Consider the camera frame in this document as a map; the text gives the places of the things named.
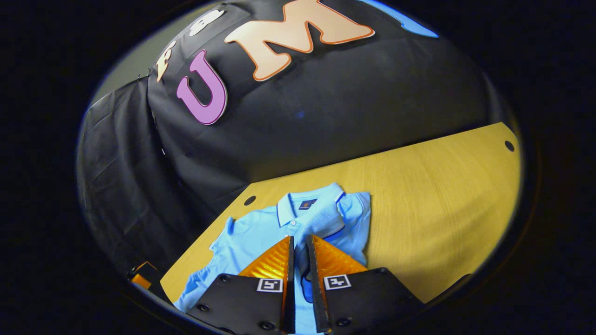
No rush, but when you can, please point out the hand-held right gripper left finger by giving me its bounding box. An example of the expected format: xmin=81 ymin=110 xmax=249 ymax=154
xmin=186 ymin=236 xmax=296 ymax=335

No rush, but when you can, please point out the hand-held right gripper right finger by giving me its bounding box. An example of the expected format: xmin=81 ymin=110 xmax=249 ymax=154
xmin=306 ymin=235 xmax=424 ymax=334

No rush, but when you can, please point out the light blue T-shirt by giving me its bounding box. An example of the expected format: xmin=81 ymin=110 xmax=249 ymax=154
xmin=174 ymin=182 xmax=372 ymax=335

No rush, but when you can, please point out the black backdrop cloth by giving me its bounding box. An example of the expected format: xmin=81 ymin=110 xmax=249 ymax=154
xmin=77 ymin=0 xmax=508 ymax=280

